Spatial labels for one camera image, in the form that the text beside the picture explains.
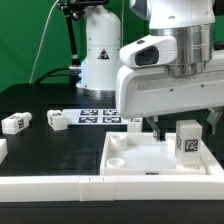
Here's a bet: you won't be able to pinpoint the white cable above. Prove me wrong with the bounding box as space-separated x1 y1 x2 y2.
29 0 61 84

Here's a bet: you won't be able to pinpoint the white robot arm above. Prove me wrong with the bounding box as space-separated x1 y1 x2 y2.
116 0 224 127

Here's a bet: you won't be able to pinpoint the white marker sheet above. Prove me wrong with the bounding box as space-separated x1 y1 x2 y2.
62 109 128 125

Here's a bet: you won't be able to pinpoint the white square tabletop part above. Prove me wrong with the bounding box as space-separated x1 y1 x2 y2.
100 132 206 176

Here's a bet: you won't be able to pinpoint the black camera stand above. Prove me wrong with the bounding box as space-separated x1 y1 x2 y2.
57 0 109 66

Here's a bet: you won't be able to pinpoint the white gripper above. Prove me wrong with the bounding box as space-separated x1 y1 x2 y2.
116 35 224 141

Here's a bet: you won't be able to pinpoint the black cables at base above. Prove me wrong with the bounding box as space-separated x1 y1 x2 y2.
33 66 83 85

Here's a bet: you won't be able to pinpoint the white U-shaped obstacle fence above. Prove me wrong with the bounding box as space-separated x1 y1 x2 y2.
0 146 224 202

